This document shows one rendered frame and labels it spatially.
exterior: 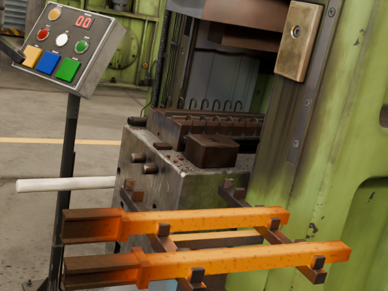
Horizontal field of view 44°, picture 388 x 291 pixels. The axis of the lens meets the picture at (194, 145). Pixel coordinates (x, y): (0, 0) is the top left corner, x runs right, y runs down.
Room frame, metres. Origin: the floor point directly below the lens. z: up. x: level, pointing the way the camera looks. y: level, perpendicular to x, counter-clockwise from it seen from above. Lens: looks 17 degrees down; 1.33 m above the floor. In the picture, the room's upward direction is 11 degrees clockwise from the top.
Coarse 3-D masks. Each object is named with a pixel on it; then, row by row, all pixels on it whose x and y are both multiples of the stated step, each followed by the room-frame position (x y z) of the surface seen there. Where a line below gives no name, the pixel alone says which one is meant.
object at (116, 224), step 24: (72, 216) 0.60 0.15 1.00; (96, 216) 0.61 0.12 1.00; (120, 216) 0.63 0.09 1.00; (144, 216) 0.66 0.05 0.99; (168, 216) 0.68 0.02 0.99; (192, 216) 0.70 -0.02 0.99; (216, 216) 0.72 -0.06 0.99; (240, 216) 0.73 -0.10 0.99; (264, 216) 0.76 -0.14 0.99; (288, 216) 0.79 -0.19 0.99; (72, 240) 0.60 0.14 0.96; (96, 240) 0.62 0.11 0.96; (120, 240) 0.62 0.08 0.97
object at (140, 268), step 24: (336, 240) 0.72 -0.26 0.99; (72, 264) 0.49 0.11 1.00; (96, 264) 0.50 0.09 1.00; (120, 264) 0.52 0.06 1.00; (144, 264) 0.52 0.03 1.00; (168, 264) 0.54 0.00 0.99; (192, 264) 0.56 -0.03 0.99; (216, 264) 0.58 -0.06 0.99; (240, 264) 0.60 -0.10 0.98; (264, 264) 0.62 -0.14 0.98; (288, 264) 0.64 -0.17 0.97; (72, 288) 0.49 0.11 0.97; (144, 288) 0.52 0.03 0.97
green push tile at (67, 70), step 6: (66, 60) 1.59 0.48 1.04; (72, 60) 1.58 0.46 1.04; (60, 66) 1.59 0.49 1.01; (66, 66) 1.57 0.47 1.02; (72, 66) 1.57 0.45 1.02; (78, 66) 1.56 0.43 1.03; (60, 72) 1.57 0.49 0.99; (66, 72) 1.56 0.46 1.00; (72, 72) 1.55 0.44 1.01; (60, 78) 1.56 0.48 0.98; (66, 78) 1.55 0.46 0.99; (72, 78) 1.54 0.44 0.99
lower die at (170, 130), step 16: (160, 112) 1.34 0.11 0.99; (192, 112) 1.36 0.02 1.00; (208, 112) 1.45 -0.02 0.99; (224, 112) 1.49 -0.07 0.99; (240, 112) 1.58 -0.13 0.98; (160, 128) 1.32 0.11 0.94; (176, 128) 1.25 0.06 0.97; (192, 128) 1.25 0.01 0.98; (208, 128) 1.28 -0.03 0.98; (224, 128) 1.31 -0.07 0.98; (240, 128) 1.34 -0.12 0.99; (176, 144) 1.24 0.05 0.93
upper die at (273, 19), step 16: (176, 0) 1.35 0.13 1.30; (192, 0) 1.28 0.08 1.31; (208, 0) 1.24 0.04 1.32; (224, 0) 1.26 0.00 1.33; (240, 0) 1.29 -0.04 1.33; (256, 0) 1.32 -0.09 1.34; (272, 0) 1.35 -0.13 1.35; (288, 0) 1.38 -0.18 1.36; (192, 16) 1.27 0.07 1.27; (208, 16) 1.24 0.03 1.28; (224, 16) 1.27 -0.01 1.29; (240, 16) 1.30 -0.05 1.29; (256, 16) 1.32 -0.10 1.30; (272, 16) 1.35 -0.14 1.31
